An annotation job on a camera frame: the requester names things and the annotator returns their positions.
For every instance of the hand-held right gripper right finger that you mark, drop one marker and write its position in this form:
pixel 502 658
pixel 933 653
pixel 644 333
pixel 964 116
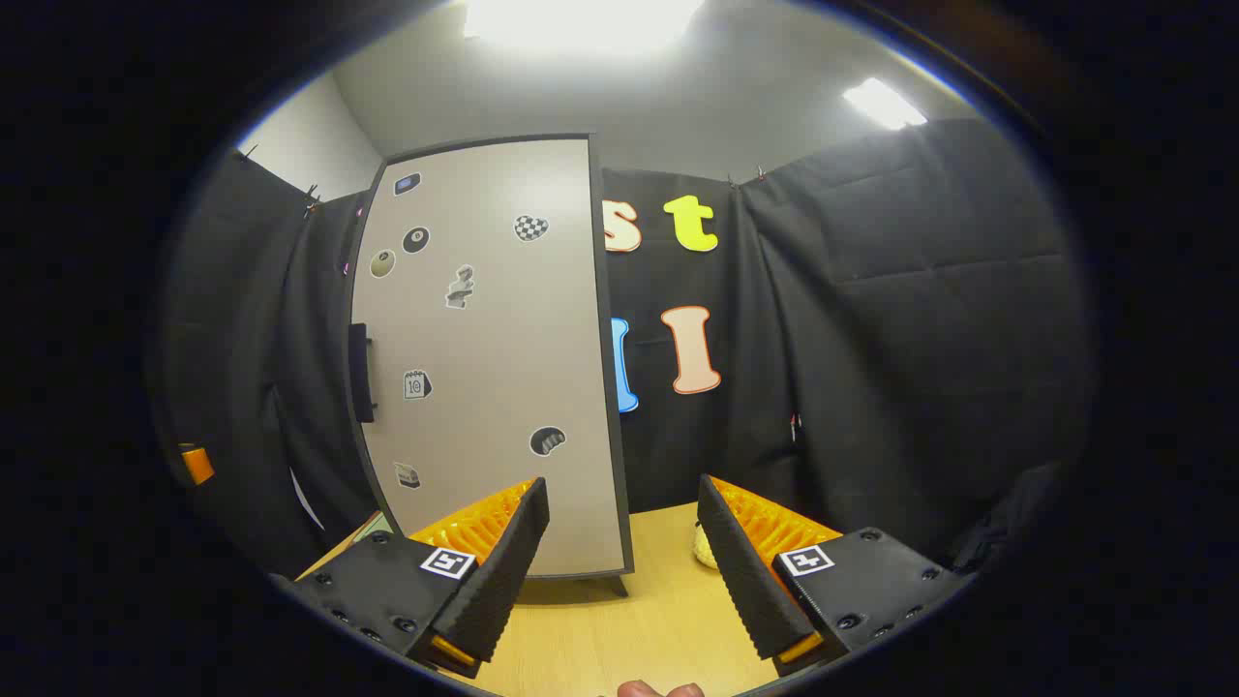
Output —
pixel 740 571

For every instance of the grey cabinet door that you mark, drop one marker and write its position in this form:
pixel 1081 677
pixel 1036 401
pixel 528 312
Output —
pixel 503 368

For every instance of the black backdrop cloth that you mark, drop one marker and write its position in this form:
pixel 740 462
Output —
pixel 920 339

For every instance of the yellow fuzzy ball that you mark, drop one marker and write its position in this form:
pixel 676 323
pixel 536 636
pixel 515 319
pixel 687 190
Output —
pixel 705 552

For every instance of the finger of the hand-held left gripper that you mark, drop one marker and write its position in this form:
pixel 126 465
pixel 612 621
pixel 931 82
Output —
pixel 197 465

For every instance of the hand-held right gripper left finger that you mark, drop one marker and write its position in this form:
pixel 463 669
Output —
pixel 503 571

